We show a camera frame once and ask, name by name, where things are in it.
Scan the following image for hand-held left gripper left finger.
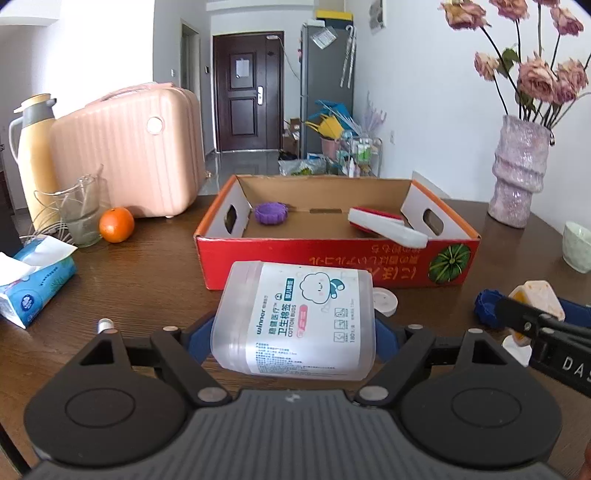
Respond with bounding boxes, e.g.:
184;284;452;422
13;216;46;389
76;318;232;408

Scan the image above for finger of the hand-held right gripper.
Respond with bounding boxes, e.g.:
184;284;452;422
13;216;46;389
560;300;591;329
496;295;561;335

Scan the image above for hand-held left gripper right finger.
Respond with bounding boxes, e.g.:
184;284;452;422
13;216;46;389
353;314;513;408

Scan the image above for cream orange plastic lid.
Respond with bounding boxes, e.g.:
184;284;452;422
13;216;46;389
502;280;566;366

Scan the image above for blue ribbed lid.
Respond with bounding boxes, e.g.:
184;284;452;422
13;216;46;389
475;288;508;329

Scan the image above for white ribbed lid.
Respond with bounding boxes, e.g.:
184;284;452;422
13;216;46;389
372;287;399;317

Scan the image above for clear cotton bud box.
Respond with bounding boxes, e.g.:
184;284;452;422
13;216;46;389
210;261;375;381

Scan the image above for red cardboard box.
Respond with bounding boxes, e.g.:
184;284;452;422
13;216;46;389
194;174;482;291

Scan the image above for white bottle red label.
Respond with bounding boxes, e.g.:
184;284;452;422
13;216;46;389
347;207;429;248

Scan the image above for pale green cup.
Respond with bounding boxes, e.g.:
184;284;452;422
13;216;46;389
562;221;591;273

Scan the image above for pink textured vase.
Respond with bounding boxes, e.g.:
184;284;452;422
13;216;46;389
488;114;552;229

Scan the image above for orange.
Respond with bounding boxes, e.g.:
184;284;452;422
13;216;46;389
98;207;136;244

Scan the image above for purple ribbed lid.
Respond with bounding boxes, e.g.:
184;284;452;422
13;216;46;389
253;202;289;227

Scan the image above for blue tissue pack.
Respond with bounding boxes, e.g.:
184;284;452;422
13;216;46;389
0;234;78;329

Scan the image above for green plastic bag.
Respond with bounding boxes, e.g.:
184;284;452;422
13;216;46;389
279;159;324;176

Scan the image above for pink hard-shell suitcase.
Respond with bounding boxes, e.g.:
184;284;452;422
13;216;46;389
48;82;206;219

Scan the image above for yellow plastic hangers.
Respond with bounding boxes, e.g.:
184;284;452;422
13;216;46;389
305;115;345;139

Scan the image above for purple plastic hangers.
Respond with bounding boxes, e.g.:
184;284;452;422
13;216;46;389
362;92;386;139

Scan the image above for small brown carton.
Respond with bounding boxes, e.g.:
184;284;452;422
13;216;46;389
284;117;302;153

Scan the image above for dark brown door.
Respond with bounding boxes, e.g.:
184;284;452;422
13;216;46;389
212;31;284;153

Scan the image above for dried rose bouquet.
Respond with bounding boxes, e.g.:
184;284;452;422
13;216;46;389
438;0;591;130

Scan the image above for blue plastic hangers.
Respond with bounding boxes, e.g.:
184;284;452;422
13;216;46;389
315;98;352;121

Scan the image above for yellow thermos jug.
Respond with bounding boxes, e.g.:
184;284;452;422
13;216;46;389
9;93;61;232

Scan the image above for grey refrigerator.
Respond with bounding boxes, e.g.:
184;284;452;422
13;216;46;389
300;21;356;160

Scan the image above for grey framed glass door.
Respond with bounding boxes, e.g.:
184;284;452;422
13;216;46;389
181;21;201;116

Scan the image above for white folded umbrella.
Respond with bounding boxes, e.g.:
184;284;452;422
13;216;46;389
340;25;358;88

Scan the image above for clear plastic paper sleeve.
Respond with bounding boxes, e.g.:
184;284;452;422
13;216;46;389
310;25;338;49

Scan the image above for glass cup with cable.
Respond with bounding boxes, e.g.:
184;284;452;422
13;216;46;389
21;171;109;245

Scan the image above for metal wire cart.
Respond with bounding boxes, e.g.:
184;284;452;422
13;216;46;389
339;136;383;178

